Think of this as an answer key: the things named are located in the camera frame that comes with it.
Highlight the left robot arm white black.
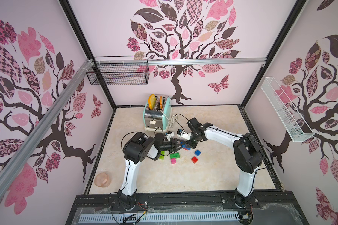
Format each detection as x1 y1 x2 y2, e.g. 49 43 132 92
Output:
117 131 184 210

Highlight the yellow toast slice left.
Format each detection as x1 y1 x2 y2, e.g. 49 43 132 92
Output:
148 94 156 110

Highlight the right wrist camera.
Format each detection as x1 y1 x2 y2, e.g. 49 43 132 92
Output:
177 129 192 141

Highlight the white wire basket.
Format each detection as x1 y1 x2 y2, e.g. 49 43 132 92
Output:
261 77 315 142

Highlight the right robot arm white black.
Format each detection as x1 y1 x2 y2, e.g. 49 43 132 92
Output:
186 118 264 208

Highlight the white cable duct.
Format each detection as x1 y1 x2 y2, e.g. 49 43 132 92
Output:
78 211 240 224

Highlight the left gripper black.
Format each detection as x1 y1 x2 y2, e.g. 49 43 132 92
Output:
159 138 184 154

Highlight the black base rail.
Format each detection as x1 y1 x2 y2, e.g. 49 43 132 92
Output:
66 190 308 225

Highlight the brown toast slice right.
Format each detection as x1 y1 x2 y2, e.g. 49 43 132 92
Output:
157 96 166 110

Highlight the mint green toaster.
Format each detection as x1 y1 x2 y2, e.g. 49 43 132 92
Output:
143 95 172 132

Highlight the aluminium rail left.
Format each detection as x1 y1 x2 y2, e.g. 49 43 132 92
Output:
0 59 95 199

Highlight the lime green lego brick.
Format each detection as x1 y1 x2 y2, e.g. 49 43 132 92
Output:
159 151 165 160

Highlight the black wire basket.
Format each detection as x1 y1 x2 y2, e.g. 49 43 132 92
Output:
87 55 150 85

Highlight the pink lego brick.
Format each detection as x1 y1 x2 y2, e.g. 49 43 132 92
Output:
170 158 176 165

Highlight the pink translucent bowl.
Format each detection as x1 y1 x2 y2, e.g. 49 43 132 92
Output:
94 172 111 188

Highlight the red lego brick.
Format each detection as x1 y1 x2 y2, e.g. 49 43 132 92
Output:
191 157 198 164

